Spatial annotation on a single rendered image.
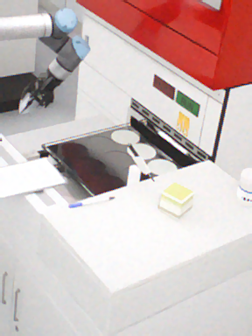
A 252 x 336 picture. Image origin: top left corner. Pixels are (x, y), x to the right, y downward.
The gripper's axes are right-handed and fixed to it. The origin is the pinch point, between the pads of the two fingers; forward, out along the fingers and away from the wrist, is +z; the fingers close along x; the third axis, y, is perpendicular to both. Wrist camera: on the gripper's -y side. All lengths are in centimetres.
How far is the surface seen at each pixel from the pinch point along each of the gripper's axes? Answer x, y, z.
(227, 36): 18, 41, -75
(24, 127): 58, -138, 75
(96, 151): 19.7, 27.9, -14.4
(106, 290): 11, 98, -17
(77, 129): 21.5, 0.3, -5.0
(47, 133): 12.1, 3.4, 1.2
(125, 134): 29.6, 15.8, -20.6
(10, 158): -7.2, 41.5, -3.6
